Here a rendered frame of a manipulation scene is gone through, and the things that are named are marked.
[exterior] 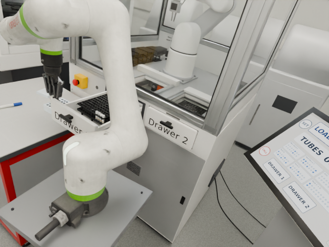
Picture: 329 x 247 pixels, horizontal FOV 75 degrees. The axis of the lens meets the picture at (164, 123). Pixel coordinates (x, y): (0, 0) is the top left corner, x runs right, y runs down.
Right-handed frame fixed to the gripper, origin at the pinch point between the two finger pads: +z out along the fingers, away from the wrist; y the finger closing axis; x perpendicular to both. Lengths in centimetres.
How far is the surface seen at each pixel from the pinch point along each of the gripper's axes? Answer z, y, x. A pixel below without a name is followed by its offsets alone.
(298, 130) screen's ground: -28, -108, -16
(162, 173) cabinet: 27, -62, -19
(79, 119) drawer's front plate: -7.5, -29.1, 11.4
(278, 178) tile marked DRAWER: -16, -107, 0
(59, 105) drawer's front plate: -8.4, -16.2, 10.2
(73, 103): -4.9, -13.7, 0.4
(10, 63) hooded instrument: -1, 54, -11
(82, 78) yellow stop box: -7.3, 2.5, -21.9
